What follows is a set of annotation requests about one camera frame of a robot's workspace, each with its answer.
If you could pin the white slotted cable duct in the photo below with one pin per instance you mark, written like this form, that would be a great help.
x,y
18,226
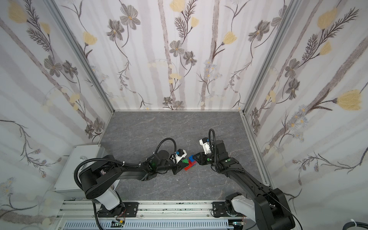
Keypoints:
x,y
181,224

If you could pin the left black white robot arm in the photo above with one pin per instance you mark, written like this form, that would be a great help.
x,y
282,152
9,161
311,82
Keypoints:
x,y
96,176

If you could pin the long red lego brick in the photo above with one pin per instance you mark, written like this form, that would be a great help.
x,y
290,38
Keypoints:
x,y
189,167

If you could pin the grey metal control box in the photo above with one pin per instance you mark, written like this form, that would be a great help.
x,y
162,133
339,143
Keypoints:
x,y
65,184

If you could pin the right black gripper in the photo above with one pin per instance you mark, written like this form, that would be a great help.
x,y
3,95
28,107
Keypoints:
x,y
202,159

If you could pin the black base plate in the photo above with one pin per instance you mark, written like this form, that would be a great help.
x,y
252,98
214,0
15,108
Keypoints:
x,y
126,209
219,209

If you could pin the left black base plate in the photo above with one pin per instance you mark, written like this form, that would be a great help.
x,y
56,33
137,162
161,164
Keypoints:
x,y
126,209

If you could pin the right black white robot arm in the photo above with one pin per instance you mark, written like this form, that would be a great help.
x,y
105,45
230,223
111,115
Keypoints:
x,y
267,207

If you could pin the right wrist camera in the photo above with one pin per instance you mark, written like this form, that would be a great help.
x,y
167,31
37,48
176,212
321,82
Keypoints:
x,y
204,142

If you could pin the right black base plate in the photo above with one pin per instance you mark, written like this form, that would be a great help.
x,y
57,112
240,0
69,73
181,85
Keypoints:
x,y
219,209

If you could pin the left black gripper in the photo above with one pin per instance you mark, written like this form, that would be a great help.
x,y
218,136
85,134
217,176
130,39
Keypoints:
x,y
177,166

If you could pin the aluminium mounting rail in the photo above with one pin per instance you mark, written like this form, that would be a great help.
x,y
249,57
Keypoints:
x,y
172,210

